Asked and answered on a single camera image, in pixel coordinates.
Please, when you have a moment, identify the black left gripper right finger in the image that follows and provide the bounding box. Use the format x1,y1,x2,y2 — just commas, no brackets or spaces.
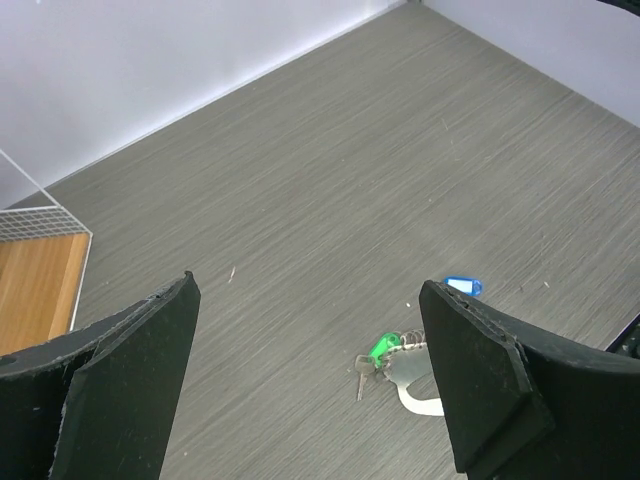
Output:
419,280,639,479

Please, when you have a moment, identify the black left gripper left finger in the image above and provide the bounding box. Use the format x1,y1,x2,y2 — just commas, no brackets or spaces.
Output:
1,271,201,479

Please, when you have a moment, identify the green key tag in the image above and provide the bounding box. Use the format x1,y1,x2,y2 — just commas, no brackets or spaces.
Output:
368,332,402,368

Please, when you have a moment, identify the blue key tag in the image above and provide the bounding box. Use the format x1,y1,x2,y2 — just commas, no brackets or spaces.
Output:
444,276,484,297

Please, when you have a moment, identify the small silver key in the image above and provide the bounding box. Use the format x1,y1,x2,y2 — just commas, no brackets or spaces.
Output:
354,355,376,401

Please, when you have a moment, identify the white wire shelf rack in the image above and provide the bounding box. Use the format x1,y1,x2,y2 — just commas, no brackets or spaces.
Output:
1,153,93,355

